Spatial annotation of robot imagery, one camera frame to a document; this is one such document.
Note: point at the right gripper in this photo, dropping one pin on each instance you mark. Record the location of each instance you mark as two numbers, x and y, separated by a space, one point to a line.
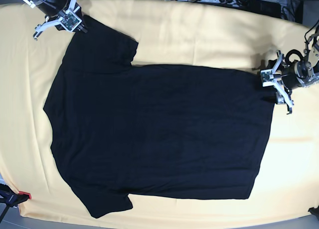
54 10

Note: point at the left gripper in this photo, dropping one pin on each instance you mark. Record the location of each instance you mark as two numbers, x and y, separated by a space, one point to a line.
296 71

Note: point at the dark navy T-shirt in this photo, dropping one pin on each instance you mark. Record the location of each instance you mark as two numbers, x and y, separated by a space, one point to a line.
175 131

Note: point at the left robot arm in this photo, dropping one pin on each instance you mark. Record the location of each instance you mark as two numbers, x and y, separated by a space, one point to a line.
311 42

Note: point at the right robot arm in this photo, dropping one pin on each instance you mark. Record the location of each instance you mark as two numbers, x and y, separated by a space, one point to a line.
34 3

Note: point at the black box on desk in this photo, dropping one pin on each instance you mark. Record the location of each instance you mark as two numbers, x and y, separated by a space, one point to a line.
262 7

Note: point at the black clamp at corner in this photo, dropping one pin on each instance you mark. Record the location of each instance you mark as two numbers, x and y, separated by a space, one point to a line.
314 212

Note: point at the black red table clamp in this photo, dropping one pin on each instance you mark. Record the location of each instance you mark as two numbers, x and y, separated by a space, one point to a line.
10 198

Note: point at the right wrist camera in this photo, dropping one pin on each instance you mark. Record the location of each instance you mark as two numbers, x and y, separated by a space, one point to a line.
70 21

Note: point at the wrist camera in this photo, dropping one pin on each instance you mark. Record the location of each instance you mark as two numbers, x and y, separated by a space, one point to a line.
267 77
70 21

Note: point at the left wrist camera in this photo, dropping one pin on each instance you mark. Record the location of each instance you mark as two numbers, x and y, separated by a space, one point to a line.
267 77

